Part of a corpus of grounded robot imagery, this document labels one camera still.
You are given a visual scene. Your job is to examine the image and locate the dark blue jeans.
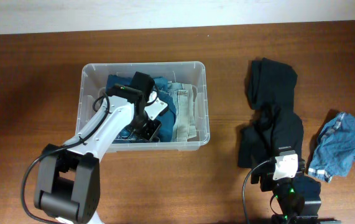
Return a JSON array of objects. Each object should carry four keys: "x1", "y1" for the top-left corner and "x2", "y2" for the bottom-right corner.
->
[{"x1": 106, "y1": 75, "x2": 176, "y2": 143}]

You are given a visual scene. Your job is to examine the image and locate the light grey jeans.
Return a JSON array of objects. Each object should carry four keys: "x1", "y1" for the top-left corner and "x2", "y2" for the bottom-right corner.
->
[{"x1": 168, "y1": 82, "x2": 196, "y2": 142}]

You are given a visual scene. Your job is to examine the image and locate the black garment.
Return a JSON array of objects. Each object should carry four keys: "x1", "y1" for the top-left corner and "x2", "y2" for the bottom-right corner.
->
[
  {"x1": 247, "y1": 58, "x2": 298, "y2": 110},
  {"x1": 237, "y1": 103, "x2": 304, "y2": 168}
]

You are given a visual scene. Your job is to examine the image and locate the blue shorts with plaid trim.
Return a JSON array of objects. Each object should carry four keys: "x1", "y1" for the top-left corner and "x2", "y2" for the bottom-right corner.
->
[{"x1": 308, "y1": 112, "x2": 355, "y2": 182}]

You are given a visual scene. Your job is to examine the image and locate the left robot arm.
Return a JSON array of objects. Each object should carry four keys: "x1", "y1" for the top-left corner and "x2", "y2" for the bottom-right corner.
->
[{"x1": 26, "y1": 72, "x2": 167, "y2": 223}]

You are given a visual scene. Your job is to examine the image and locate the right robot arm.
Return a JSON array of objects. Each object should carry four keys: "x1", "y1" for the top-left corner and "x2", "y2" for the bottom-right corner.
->
[{"x1": 246, "y1": 146, "x2": 341, "y2": 224}]

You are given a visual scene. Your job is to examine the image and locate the clear plastic storage bin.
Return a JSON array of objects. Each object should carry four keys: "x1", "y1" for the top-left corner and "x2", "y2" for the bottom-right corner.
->
[{"x1": 75, "y1": 61, "x2": 211, "y2": 152}]

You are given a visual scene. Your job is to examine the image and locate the left black camera cable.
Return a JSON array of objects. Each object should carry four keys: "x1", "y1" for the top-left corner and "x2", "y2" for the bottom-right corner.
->
[{"x1": 20, "y1": 90, "x2": 160, "y2": 224}]

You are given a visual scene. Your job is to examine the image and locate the black camera cable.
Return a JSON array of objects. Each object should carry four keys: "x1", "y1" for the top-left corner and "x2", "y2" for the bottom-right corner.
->
[
  {"x1": 241, "y1": 159, "x2": 273, "y2": 224},
  {"x1": 20, "y1": 90, "x2": 160, "y2": 224}
]

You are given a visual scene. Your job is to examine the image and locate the right black camera cable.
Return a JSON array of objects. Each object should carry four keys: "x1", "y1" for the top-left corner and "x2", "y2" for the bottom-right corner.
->
[{"x1": 241, "y1": 159, "x2": 273, "y2": 224}]

